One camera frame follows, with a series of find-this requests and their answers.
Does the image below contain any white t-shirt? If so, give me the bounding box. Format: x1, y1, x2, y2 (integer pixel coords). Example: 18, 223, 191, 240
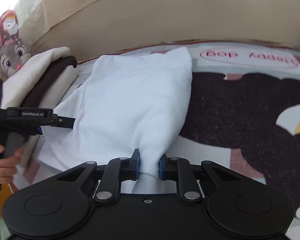
38, 47, 192, 194

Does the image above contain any grey bunny plush toy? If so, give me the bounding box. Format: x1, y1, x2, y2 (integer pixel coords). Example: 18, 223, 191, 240
0, 10, 33, 79

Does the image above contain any person's left hand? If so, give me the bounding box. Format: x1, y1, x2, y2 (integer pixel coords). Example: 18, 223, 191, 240
0, 147, 24, 184

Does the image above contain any folded cream garment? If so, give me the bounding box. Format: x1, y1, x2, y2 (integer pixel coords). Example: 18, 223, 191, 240
1, 47, 78, 109

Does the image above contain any folded dark brown garment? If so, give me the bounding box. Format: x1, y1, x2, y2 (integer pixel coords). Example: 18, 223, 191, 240
20, 56, 77, 108

